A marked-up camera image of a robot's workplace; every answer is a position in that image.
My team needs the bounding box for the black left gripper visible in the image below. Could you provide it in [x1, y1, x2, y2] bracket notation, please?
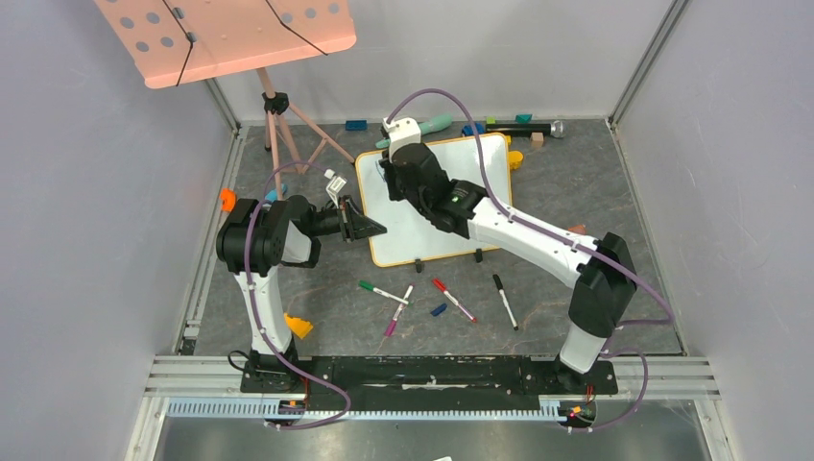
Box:
[307, 195, 387, 243]

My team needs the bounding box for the yellow framed whiteboard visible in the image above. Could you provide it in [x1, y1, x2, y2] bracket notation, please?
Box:
[355, 133, 512, 268]

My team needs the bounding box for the blue marker cap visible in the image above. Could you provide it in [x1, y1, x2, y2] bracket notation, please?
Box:
[430, 303, 447, 317]

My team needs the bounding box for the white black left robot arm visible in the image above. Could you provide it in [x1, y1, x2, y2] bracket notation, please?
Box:
[216, 195, 387, 392]

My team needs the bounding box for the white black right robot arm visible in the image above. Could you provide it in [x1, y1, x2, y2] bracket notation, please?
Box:
[379, 143, 636, 392]

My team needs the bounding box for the green whiteboard marker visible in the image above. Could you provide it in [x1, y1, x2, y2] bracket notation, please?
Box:
[358, 280, 410, 305]

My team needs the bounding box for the red whiteboard marker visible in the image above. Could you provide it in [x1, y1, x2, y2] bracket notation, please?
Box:
[432, 279, 477, 323]

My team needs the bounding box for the pink whiteboard marker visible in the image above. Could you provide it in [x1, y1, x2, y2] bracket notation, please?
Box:
[384, 284, 415, 337]

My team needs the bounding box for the black whiteboard marker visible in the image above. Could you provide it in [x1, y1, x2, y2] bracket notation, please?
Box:
[492, 274, 519, 331]

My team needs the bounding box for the teal toy tube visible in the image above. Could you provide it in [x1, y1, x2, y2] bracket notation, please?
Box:
[375, 113, 452, 149]

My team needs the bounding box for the blue brick behind board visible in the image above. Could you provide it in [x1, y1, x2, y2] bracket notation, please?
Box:
[461, 123, 486, 136]

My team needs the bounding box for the dark blue brick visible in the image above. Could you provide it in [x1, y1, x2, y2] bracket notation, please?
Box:
[345, 119, 368, 132]

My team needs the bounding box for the blue toy flashlight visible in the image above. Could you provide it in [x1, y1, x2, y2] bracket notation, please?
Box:
[264, 183, 288, 202]

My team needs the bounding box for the yellow cylinder toy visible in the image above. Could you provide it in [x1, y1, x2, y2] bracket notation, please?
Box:
[507, 151, 524, 171]

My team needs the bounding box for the yellow wedge block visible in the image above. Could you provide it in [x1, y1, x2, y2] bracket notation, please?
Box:
[284, 313, 314, 339]

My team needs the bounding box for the tan wooden cube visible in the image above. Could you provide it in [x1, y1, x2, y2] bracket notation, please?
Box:
[530, 133, 545, 150]

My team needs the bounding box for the orange toy block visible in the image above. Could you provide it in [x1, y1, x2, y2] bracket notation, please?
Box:
[219, 188, 238, 212]

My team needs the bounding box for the black silver microphone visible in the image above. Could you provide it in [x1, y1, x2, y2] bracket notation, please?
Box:
[485, 120, 564, 139]

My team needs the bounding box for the pink music stand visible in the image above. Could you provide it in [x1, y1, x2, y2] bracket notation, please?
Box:
[93, 0, 357, 227]

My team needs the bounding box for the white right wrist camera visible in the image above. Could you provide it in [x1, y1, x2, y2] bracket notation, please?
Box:
[383, 117, 421, 160]

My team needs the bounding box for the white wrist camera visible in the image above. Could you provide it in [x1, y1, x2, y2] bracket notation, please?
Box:
[323, 169, 347, 208]
[383, 117, 421, 160]

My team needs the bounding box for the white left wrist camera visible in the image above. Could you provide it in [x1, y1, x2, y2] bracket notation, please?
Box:
[323, 169, 347, 208]

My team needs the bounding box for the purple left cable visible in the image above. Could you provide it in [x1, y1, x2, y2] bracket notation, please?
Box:
[243, 160, 353, 432]

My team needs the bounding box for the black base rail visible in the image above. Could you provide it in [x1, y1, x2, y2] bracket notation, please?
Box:
[240, 355, 618, 412]

